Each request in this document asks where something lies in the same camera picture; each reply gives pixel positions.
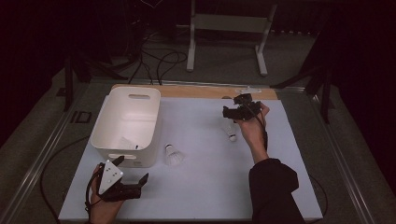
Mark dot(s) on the person's right hand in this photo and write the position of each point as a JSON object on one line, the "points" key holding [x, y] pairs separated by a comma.
{"points": [[252, 130]]}

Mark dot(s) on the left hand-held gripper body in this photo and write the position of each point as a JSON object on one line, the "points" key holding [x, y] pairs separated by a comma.
{"points": [[110, 177]]}

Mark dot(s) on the white table mat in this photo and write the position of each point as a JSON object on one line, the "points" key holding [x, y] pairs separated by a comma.
{"points": [[202, 186]]}

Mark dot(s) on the black tripod stand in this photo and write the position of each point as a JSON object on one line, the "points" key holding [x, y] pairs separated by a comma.
{"points": [[325, 93]]}

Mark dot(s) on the person's left hand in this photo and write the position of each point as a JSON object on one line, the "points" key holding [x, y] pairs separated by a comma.
{"points": [[102, 210]]}

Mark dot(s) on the black rectangular floor bracket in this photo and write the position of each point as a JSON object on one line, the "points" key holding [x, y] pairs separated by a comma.
{"points": [[74, 117]]}

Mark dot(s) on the metal floor rail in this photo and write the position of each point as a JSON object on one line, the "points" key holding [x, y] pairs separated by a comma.
{"points": [[34, 168], [345, 174]]}

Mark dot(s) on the white metal stand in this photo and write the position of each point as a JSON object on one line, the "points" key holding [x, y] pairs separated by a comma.
{"points": [[227, 23]]}

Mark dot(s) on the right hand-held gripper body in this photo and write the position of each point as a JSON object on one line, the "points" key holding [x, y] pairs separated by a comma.
{"points": [[246, 110]]}

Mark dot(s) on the white plastic storage bin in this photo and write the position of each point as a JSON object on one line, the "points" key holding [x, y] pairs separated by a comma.
{"points": [[130, 118]]}

